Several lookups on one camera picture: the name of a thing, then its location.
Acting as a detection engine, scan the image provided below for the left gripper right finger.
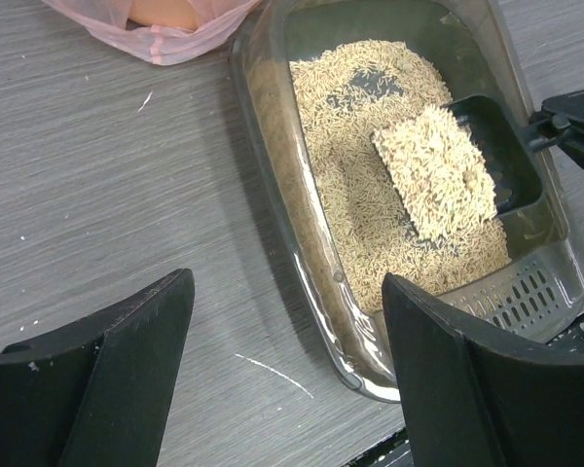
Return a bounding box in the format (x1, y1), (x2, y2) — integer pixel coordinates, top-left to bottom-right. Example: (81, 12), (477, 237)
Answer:
(382, 274), (584, 466)

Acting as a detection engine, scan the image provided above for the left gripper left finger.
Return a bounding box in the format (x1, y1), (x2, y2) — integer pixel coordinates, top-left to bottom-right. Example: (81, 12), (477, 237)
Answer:
(0, 269), (195, 466)

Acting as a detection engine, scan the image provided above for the black slotted litter scoop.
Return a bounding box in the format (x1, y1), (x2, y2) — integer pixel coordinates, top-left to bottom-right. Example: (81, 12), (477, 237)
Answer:
(371, 94), (572, 241)

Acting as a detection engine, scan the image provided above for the dark green litter box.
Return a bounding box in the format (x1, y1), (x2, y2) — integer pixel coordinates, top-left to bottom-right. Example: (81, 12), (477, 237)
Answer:
(230, 1), (584, 403)

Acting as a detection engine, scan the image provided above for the beige cat litter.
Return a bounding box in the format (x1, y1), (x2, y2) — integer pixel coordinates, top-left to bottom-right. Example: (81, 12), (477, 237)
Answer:
(288, 40), (510, 312)

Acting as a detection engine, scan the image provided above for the bin with orange liner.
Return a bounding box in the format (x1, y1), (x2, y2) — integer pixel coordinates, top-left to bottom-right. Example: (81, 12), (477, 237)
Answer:
(46, 1), (260, 66)

